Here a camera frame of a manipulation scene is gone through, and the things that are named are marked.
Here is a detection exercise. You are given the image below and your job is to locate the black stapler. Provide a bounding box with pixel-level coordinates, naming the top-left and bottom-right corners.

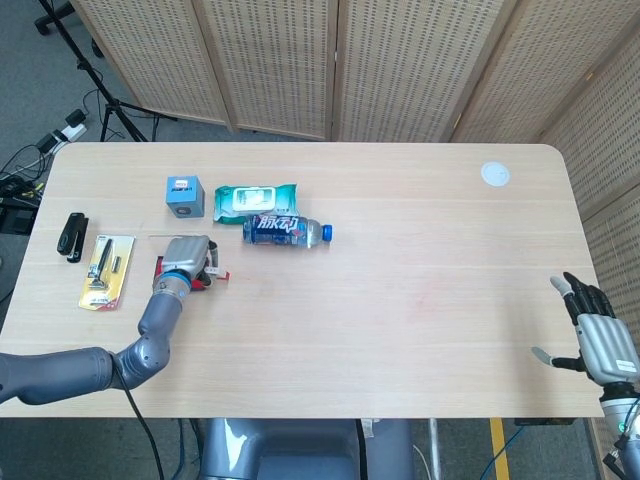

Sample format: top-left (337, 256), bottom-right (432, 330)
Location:
top-left (55, 212), bottom-right (91, 264)

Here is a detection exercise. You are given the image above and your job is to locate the black tripod stand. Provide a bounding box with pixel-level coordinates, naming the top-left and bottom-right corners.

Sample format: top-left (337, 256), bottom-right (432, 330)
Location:
top-left (39, 0), bottom-right (179, 144)

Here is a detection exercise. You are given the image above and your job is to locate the wooden woven folding screen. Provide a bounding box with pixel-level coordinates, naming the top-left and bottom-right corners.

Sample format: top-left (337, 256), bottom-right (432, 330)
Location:
top-left (69, 0), bottom-right (640, 480)

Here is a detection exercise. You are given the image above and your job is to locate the grey robot torso base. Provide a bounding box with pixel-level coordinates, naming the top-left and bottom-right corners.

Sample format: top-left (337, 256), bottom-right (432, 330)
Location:
top-left (197, 417), bottom-right (416, 480)

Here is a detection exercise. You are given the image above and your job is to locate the green wet wipes pack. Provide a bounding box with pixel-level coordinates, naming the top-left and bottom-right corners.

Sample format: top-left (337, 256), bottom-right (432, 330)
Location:
top-left (213, 182), bottom-right (300, 226)

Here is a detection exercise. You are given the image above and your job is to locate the small blue cardboard box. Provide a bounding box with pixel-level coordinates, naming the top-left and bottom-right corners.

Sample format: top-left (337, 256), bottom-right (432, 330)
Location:
top-left (164, 175), bottom-right (207, 220)

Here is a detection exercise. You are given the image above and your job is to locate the blue labelled plastic drink bottle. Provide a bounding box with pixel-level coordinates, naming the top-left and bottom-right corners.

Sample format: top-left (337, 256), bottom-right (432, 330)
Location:
top-left (242, 214), bottom-right (335, 251)

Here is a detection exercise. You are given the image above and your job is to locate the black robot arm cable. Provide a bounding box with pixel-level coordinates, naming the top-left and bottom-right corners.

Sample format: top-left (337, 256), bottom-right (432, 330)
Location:
top-left (121, 384), bottom-right (167, 480)

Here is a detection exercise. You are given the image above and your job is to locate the white power strip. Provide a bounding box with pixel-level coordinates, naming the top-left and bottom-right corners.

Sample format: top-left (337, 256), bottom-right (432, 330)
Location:
top-left (37, 110), bottom-right (89, 154)

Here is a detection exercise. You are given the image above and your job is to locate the razor in yellow blister pack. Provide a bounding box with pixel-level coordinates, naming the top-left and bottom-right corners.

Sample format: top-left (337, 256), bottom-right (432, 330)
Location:
top-left (77, 234), bottom-right (137, 313)

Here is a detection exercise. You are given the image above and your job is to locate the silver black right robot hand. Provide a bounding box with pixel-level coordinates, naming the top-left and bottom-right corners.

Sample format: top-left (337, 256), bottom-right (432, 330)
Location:
top-left (529, 271), bottom-right (640, 387)

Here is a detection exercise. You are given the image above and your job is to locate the black chair caster wheel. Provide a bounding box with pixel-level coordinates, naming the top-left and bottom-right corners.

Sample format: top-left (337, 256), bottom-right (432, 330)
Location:
top-left (33, 0), bottom-right (66, 36)

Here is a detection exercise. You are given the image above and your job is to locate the red box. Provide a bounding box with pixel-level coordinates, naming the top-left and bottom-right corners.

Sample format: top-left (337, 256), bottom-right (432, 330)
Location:
top-left (148, 233), bottom-right (214, 293)

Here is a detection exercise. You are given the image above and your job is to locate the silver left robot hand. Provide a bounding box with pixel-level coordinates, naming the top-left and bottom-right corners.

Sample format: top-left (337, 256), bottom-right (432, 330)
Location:
top-left (160, 234), bottom-right (224, 291)

